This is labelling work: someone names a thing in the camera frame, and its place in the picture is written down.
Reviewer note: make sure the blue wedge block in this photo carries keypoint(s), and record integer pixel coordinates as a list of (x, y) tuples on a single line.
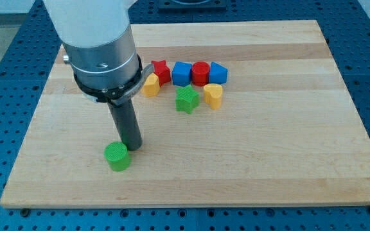
[(218, 73)]

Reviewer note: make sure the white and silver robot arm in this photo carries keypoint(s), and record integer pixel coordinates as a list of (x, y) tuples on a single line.
[(98, 40)]

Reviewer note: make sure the wooden board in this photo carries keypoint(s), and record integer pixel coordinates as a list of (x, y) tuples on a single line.
[(287, 134)]

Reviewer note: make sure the blue cube block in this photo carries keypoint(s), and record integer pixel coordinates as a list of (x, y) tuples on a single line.
[(181, 74)]

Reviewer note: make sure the red cylinder block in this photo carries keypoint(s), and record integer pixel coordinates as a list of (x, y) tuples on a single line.
[(200, 73)]

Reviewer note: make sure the yellow heart block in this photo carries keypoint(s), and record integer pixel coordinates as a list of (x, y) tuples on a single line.
[(152, 86), (213, 93)]

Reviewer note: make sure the green star block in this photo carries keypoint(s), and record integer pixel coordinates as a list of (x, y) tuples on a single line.
[(187, 99)]

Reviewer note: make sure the yellow heart block left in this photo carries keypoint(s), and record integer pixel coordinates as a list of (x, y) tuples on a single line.
[(152, 86)]

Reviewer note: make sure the green cylinder block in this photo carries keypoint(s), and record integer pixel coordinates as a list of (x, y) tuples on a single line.
[(117, 156)]

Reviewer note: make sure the red star block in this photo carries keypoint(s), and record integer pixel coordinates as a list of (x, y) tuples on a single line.
[(162, 71)]

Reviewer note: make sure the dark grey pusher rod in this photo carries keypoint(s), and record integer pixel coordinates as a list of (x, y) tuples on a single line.
[(124, 117)]

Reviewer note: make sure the yellow heart block right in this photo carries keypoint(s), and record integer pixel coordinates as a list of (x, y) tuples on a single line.
[(213, 93)]

